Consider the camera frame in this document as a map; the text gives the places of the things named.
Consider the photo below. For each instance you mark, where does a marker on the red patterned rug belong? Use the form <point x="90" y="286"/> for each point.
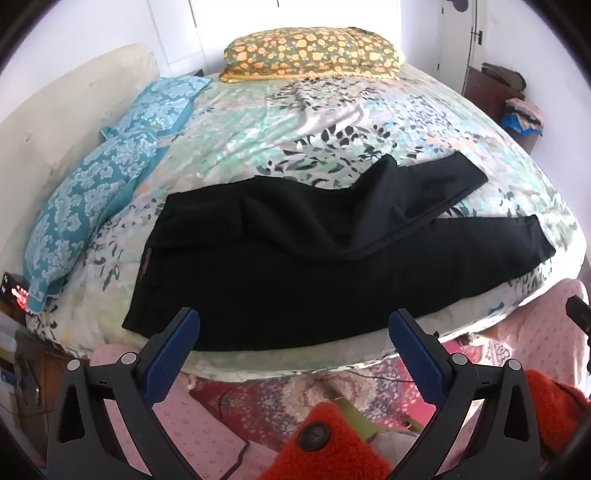
<point x="286" y="401"/>

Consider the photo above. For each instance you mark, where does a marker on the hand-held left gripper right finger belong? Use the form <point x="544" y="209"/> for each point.
<point x="418" y="355"/>

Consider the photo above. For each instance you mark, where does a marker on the black pants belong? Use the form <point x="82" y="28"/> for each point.
<point x="277" y="277"/>

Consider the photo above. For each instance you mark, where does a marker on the red fleece cloth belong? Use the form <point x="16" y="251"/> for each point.
<point x="337" y="457"/>
<point x="554" y="406"/>

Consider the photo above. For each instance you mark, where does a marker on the wooden nightstand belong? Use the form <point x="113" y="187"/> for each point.
<point x="46" y="374"/>

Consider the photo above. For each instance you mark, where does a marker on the dark wooden dresser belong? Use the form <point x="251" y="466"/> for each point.
<point x="489" y="99"/>

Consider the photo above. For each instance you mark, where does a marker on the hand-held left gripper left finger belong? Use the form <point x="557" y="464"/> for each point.
<point x="173" y="355"/>

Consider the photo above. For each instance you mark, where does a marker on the pink dotted cloth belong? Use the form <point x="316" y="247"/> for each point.
<point x="540" y="332"/>
<point x="184" y="438"/>

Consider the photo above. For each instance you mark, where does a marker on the white door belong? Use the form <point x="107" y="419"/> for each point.
<point x="457" y="41"/>

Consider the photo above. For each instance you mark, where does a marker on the yellow floral pillow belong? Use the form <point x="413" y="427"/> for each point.
<point x="309" y="53"/>

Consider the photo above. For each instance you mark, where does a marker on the floral bed sheet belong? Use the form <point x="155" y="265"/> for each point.
<point x="323" y="115"/>

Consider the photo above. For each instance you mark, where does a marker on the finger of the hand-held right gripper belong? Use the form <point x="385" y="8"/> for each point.
<point x="579" y="314"/>

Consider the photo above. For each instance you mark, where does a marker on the black digital clock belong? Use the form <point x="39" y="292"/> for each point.
<point x="16" y="290"/>

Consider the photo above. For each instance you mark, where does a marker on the olive folded cloth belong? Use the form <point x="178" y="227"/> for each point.
<point x="505" y="76"/>

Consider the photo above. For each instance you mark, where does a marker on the pile of folded clothes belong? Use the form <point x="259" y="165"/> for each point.
<point x="524" y="115"/>

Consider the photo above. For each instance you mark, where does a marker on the cream padded headboard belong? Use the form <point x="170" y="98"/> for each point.
<point x="60" y="110"/>

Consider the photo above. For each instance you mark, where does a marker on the teal floral pillow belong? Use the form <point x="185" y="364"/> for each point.
<point x="157" y="106"/>
<point x="83" y="207"/>

